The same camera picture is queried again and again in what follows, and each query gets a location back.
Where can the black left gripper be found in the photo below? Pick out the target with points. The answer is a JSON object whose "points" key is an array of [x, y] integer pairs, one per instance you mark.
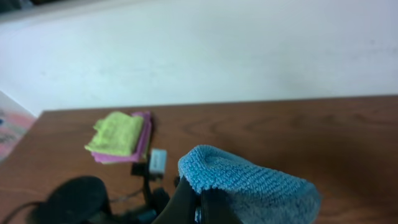
{"points": [[155, 200]]}

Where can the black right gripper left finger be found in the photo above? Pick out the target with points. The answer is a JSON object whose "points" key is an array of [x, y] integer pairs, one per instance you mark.
{"points": [[181, 207]]}

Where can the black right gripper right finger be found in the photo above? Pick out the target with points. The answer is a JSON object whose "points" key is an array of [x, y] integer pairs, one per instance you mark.
{"points": [[215, 208]]}

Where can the blue microfiber cloth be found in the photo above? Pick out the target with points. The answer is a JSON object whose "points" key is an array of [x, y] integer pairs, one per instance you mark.
{"points": [[256, 194]]}

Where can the folded pink cloth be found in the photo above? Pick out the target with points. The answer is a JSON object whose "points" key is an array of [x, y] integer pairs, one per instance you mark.
{"points": [[141, 146]]}

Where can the folded green cloth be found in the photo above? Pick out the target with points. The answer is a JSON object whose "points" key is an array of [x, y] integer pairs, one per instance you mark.
{"points": [[116, 135]]}

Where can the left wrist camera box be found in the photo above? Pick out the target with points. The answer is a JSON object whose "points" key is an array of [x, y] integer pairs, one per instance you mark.
{"points": [[157, 163]]}

